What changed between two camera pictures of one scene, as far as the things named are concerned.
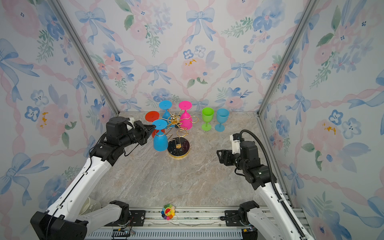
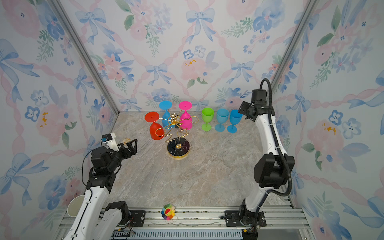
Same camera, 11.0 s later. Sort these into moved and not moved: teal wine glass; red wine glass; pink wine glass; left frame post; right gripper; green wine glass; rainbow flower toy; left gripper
Moved: right gripper; left gripper
Not moved: red wine glass; teal wine glass; pink wine glass; left frame post; green wine glass; rainbow flower toy
